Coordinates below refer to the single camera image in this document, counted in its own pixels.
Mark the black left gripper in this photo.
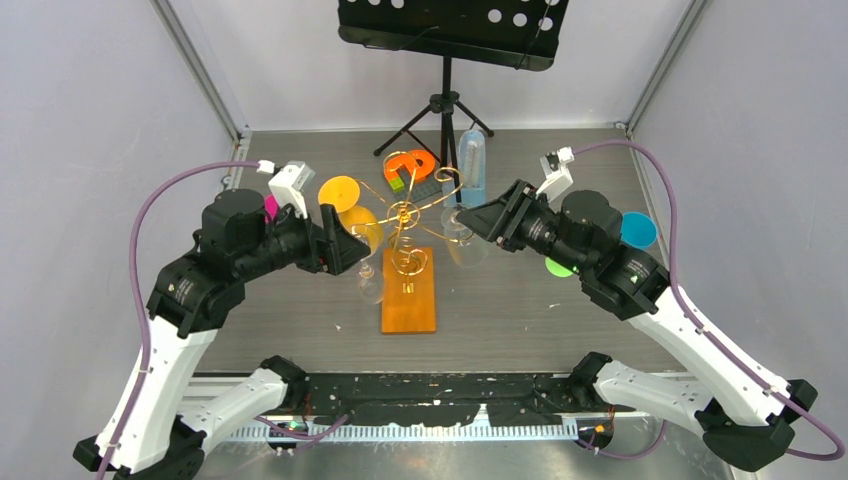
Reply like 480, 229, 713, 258
237, 196, 371, 280

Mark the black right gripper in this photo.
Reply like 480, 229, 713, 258
455, 179, 591, 277

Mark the clear wine glass front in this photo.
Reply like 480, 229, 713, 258
441, 204, 488, 268

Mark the clear wine glass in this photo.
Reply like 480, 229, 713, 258
441, 204, 488, 268
351, 223, 384, 305

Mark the clear wine glass back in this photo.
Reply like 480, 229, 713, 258
351, 223, 384, 305

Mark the pink wine glass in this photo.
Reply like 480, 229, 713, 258
264, 195, 279, 223

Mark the gold wire wine glass rack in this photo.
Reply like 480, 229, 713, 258
352, 151, 463, 335

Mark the green wine glass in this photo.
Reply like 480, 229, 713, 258
544, 258, 574, 278

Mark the blue wine glass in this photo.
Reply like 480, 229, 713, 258
620, 212, 659, 250

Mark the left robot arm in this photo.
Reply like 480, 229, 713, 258
73, 189, 370, 479

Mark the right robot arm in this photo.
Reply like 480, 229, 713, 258
457, 181, 817, 472

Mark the orange wine glass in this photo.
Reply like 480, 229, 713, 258
318, 175, 383, 252

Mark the grey building plate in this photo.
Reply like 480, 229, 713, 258
388, 177, 442, 203

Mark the black music stand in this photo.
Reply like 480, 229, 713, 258
337, 0, 569, 167

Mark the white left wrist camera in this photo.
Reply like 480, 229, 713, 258
268, 161, 315, 219

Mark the orange ring toy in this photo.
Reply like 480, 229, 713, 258
383, 149, 437, 191

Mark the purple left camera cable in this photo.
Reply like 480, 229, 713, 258
92, 160, 274, 480

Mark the purple camera cable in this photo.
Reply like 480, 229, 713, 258
569, 139, 847, 462
92, 160, 274, 480

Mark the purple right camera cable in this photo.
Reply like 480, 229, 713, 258
569, 139, 847, 462

